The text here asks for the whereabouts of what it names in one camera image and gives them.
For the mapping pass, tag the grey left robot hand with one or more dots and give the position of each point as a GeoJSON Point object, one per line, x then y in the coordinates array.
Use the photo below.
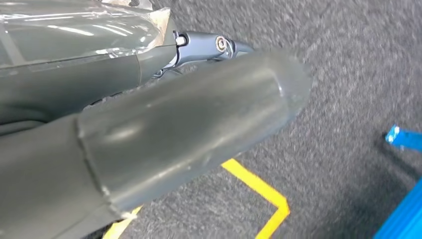
{"type": "Point", "coordinates": [165, 132]}

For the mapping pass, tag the blue metal shelf rack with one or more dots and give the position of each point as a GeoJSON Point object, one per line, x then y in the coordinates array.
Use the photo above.
{"type": "Point", "coordinates": [402, 211]}

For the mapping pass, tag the yellow floor tape square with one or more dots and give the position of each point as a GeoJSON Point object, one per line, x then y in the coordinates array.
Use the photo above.
{"type": "Point", "coordinates": [263, 191]}

